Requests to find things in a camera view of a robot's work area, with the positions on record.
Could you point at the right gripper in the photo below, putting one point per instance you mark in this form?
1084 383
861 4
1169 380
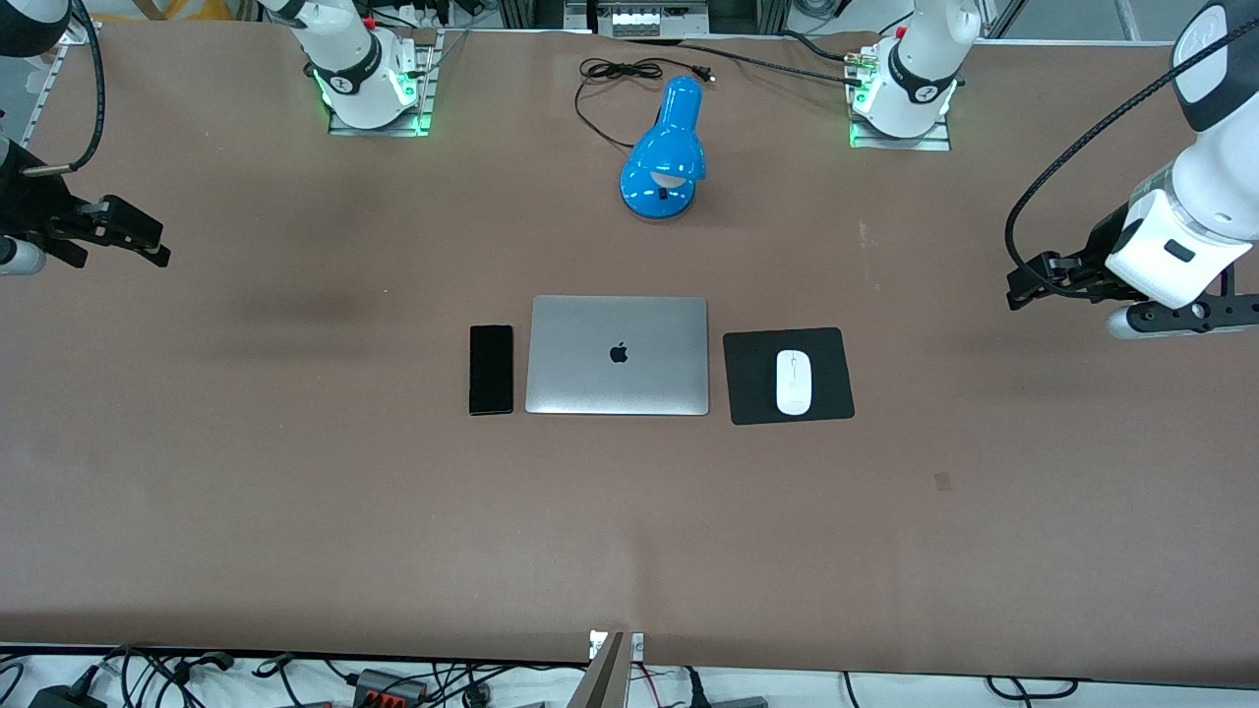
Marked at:
31 206

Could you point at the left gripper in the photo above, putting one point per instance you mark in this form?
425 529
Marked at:
1099 247

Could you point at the white computer mouse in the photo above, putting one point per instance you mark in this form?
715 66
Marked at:
794 382

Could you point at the black smartphone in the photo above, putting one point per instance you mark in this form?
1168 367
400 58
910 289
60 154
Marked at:
491 369

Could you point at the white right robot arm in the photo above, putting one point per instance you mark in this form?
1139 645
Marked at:
344 59

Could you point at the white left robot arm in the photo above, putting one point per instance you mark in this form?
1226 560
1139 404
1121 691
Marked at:
920 59

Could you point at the black mouse pad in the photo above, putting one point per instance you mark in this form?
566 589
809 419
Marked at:
748 393

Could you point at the blue desk lamp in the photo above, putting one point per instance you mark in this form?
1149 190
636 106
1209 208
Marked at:
664 157

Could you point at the silver laptop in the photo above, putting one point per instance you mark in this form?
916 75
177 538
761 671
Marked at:
615 383

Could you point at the black power adapter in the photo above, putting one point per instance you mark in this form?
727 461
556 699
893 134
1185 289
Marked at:
64 696

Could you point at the dark adapter with red buttons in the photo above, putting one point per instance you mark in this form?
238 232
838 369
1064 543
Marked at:
391 686

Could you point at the aluminium profile bar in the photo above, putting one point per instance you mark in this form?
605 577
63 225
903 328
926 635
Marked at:
602 678

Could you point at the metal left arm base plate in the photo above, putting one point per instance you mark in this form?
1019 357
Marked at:
925 144

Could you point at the aluminium corner bracket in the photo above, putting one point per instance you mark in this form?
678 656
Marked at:
79 32

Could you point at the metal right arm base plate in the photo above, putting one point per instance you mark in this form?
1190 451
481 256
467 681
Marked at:
379 131

